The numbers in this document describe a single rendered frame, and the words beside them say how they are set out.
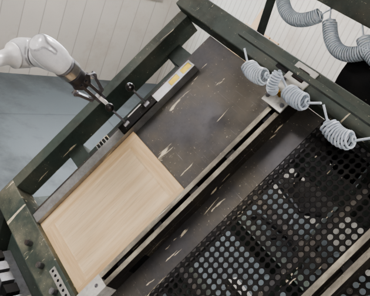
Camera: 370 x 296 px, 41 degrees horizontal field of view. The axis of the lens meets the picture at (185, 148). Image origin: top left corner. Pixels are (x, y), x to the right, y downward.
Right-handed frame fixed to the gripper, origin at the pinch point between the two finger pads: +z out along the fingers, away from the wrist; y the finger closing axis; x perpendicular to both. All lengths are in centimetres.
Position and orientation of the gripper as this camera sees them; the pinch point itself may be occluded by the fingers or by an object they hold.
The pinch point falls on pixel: (102, 99)
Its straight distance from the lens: 211.3
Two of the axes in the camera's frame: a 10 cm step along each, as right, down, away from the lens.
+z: 4.5, 4.3, 7.9
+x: 5.5, 5.7, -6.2
